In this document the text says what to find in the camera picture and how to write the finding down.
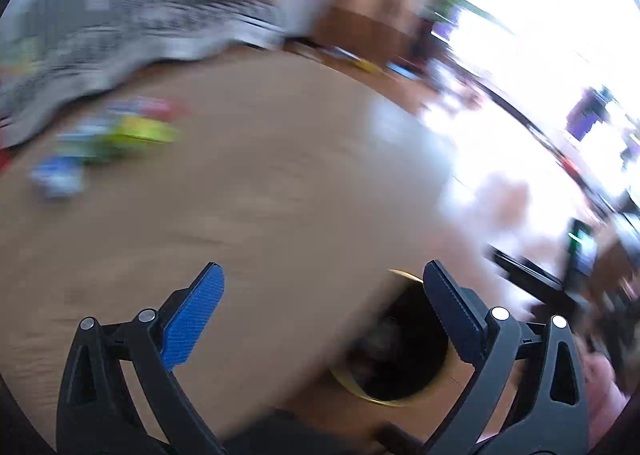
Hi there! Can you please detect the small blue item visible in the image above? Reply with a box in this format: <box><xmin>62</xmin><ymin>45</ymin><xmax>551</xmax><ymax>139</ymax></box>
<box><xmin>387</xmin><ymin>62</ymin><xmax>422</xmax><ymax>82</ymax></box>

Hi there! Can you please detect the purple blurred object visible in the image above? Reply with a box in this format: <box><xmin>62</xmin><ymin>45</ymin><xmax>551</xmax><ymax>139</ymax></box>
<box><xmin>431</xmin><ymin>9</ymin><xmax>459</xmax><ymax>44</ymax></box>
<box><xmin>566</xmin><ymin>86</ymin><xmax>610</xmax><ymax>142</ymax></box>

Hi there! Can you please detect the black white striped blanket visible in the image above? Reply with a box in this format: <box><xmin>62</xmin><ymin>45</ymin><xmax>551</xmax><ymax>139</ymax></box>
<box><xmin>0</xmin><ymin>0</ymin><xmax>292</xmax><ymax>136</ymax></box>

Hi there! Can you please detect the gold rimmed trash bin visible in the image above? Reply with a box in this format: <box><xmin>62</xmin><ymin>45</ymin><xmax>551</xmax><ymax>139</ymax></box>
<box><xmin>327</xmin><ymin>269</ymin><xmax>481</xmax><ymax>407</ymax></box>

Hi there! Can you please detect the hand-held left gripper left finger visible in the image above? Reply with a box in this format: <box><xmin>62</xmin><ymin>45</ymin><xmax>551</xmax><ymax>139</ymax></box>
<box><xmin>56</xmin><ymin>262</ymin><xmax>227</xmax><ymax>455</ymax></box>

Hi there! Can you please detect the pink cloth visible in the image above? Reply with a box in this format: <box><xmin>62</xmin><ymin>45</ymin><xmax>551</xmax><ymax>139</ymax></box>
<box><xmin>575</xmin><ymin>335</ymin><xmax>632</xmax><ymax>442</ymax></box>

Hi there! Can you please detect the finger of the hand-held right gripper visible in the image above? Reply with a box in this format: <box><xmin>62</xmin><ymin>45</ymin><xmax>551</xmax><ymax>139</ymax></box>
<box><xmin>489</xmin><ymin>244</ymin><xmax>567</xmax><ymax>293</ymax></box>

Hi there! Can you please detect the green carton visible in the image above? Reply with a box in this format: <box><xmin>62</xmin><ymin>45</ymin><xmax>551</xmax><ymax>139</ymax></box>
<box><xmin>56</xmin><ymin>121</ymin><xmax>132</xmax><ymax>167</ymax></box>

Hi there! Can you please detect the small yellow toy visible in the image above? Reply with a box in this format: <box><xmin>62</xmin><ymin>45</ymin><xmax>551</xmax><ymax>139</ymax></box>
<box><xmin>350</xmin><ymin>58</ymin><xmax>387</xmax><ymax>74</ymax></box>

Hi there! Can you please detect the yellow green snack bag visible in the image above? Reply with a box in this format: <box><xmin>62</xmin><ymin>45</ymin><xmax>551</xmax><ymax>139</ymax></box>
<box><xmin>107</xmin><ymin>114</ymin><xmax>182</xmax><ymax>146</ymax></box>

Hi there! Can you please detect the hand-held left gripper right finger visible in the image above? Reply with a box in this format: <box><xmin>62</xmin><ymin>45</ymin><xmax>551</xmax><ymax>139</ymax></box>
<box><xmin>422</xmin><ymin>260</ymin><xmax>589</xmax><ymax>455</ymax></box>

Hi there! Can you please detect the white patterned snack bag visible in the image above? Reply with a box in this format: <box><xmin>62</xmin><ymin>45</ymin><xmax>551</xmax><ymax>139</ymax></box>
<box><xmin>106</xmin><ymin>95</ymin><xmax>192</xmax><ymax>119</ymax></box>

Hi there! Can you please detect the blue white pouch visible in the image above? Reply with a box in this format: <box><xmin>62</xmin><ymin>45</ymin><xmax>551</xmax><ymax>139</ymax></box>
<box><xmin>31</xmin><ymin>155</ymin><xmax>87</xmax><ymax>199</ymax></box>

